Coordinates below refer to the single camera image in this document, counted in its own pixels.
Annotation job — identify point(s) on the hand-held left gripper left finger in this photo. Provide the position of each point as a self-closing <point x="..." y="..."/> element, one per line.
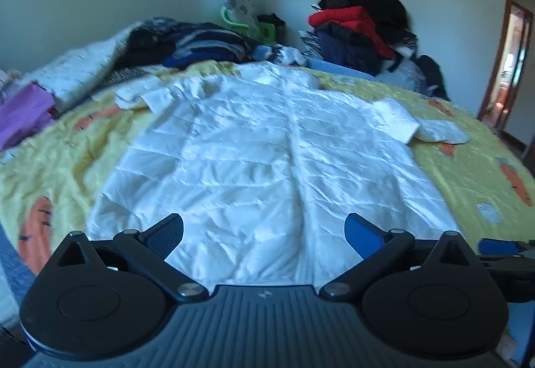
<point x="165" y="236"/>

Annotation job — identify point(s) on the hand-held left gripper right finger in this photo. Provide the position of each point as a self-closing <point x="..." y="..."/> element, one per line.
<point x="361" y="236"/>

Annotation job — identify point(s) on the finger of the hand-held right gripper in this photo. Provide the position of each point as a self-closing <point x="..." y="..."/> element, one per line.
<point x="497" y="247"/>

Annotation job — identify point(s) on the white down jacket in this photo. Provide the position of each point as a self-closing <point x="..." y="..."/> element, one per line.
<point x="259" y="150"/>

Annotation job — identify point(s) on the pile of dark striped clothes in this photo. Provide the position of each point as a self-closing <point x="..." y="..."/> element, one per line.
<point x="209" y="44"/>

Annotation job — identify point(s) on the yellow printed blanket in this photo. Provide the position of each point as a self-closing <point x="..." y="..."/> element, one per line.
<point x="472" y="176"/>

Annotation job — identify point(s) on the blue bed sheet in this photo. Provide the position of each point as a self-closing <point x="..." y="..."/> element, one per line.
<point x="338" y="68"/>

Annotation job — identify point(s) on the black backpack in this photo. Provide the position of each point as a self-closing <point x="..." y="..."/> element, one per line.
<point x="434" y="77"/>

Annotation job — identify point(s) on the purple cloth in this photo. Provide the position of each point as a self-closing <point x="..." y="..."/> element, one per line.
<point x="23" y="117"/>

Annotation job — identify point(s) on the white patterned quilt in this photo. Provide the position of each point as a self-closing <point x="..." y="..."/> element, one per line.
<point x="79" y="67"/>

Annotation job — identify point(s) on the navy jacket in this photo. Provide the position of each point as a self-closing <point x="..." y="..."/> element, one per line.
<point x="347" y="46"/>

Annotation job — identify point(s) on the black white checkered cloth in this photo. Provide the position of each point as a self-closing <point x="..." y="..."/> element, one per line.
<point x="310" y="44"/>

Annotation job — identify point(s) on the black white patterned knit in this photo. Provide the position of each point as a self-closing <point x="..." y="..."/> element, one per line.
<point x="146" y="38"/>

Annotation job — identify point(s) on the red jacket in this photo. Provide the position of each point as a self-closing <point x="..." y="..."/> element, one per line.
<point x="347" y="19"/>

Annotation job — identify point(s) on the green plastic stool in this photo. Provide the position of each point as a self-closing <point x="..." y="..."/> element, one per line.
<point x="267" y="31"/>

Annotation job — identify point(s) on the grey patterned pillow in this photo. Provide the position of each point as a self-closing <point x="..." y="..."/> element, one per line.
<point x="242" y="10"/>

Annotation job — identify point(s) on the wooden door frame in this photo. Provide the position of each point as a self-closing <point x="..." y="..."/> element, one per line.
<point x="497" y="54"/>

